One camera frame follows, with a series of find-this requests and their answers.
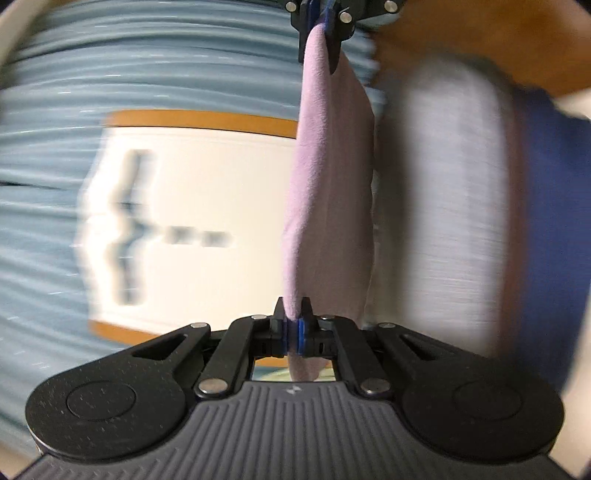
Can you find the purple garment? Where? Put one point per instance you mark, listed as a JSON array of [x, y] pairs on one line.
[[328, 184]]

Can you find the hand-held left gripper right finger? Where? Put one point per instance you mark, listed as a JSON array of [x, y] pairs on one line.
[[301, 337]]

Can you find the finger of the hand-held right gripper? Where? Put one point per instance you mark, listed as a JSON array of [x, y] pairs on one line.
[[344, 27], [302, 16]]

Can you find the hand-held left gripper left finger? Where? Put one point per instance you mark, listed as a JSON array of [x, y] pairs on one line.
[[287, 337]]

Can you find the folded grey white cloth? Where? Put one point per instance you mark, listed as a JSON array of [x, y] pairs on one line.
[[452, 207]]

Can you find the blue curtain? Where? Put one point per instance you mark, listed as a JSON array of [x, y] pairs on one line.
[[152, 60]]

